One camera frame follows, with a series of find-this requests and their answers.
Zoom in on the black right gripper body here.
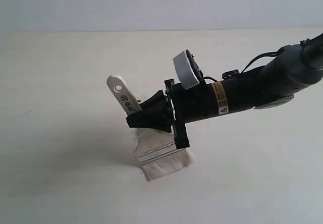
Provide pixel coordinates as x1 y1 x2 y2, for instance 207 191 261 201
164 79 222 149

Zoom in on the wooden paint brush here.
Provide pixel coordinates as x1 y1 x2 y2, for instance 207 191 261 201
106 75 194 181

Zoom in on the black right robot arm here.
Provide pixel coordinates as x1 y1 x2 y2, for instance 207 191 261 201
127 36 322 149

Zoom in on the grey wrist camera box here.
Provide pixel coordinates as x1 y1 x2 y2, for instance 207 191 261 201
173 49 205 90

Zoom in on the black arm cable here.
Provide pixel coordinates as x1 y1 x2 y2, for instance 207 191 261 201
201 53 281 81

